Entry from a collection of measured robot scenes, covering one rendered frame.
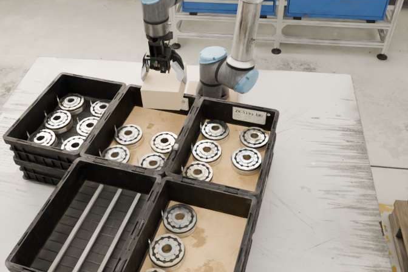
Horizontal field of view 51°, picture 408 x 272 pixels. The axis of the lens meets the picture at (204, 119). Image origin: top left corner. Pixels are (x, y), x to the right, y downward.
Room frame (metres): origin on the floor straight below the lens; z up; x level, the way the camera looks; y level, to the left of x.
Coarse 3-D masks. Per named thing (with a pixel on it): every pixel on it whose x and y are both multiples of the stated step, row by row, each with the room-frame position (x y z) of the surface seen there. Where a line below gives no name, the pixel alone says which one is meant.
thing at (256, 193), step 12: (252, 108) 1.16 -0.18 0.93; (264, 108) 1.15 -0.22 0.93; (192, 120) 1.10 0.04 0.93; (276, 120) 1.08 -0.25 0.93; (180, 144) 0.98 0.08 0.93; (264, 156) 0.92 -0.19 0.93; (168, 168) 0.88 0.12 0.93; (264, 168) 0.87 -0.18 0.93; (192, 180) 0.83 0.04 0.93; (204, 180) 0.82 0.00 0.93; (252, 192) 0.77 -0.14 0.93
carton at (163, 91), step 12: (156, 72) 1.13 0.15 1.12; (144, 84) 1.07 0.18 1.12; (156, 84) 1.06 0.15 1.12; (168, 84) 1.06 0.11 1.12; (180, 84) 1.07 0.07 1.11; (144, 96) 1.04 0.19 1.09; (156, 96) 1.03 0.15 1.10; (168, 96) 1.03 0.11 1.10; (180, 96) 1.05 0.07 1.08; (156, 108) 1.03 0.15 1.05; (168, 108) 1.03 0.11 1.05
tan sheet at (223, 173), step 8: (208, 120) 1.20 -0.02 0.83; (232, 128) 1.15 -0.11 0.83; (240, 128) 1.15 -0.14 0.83; (200, 136) 1.12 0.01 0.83; (232, 136) 1.11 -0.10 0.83; (224, 144) 1.07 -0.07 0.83; (232, 144) 1.07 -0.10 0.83; (224, 152) 1.03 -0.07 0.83; (232, 152) 1.03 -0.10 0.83; (264, 152) 1.02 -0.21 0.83; (192, 160) 1.00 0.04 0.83; (224, 160) 0.99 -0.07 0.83; (216, 168) 0.96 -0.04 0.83; (224, 168) 0.96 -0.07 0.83; (232, 168) 0.95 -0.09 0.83; (216, 176) 0.92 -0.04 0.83; (224, 176) 0.92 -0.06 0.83; (232, 176) 0.92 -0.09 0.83; (240, 176) 0.92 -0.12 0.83; (248, 176) 0.92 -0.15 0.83; (256, 176) 0.92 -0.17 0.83; (224, 184) 0.89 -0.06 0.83; (232, 184) 0.89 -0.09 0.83; (240, 184) 0.89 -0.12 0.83; (248, 184) 0.88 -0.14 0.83
